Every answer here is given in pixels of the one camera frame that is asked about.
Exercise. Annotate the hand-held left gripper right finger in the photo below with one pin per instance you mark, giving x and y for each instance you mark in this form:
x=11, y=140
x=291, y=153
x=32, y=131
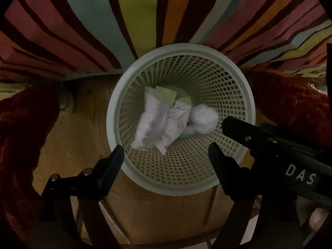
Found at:
x=220, y=166

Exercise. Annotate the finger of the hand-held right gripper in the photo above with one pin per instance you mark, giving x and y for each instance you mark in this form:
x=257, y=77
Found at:
x=268, y=127
x=233, y=129

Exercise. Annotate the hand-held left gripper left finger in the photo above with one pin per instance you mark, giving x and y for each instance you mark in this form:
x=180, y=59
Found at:
x=114, y=166

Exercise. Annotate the white tissue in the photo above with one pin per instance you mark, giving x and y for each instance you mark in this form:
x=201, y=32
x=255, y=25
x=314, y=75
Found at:
x=203, y=119

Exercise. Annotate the pale mesh waste basket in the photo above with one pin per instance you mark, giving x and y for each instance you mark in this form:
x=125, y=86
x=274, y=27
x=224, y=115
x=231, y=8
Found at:
x=181, y=171

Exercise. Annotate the large green box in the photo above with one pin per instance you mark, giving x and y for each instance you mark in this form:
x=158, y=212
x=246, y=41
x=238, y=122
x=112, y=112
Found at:
x=185, y=101

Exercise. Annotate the white plastic wrapper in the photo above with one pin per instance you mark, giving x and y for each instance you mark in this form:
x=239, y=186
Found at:
x=147, y=119

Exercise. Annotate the printed tissue packet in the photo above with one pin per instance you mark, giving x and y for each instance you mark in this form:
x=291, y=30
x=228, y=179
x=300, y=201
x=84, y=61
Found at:
x=173, y=124

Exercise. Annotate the small green box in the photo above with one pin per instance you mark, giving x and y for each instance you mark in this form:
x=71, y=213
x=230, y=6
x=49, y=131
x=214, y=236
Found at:
x=167, y=94

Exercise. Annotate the person's right hand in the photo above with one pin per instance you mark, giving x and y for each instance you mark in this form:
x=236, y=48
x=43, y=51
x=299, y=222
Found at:
x=317, y=217

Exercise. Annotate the dark red fuzzy cloth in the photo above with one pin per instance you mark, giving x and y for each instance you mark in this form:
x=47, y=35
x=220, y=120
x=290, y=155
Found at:
x=290, y=101
x=20, y=134

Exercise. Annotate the cream bed leg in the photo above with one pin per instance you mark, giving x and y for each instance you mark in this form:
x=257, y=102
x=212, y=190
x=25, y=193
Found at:
x=66, y=101

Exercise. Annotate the striped bed sheet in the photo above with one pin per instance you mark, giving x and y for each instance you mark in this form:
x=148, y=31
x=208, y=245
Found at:
x=77, y=18

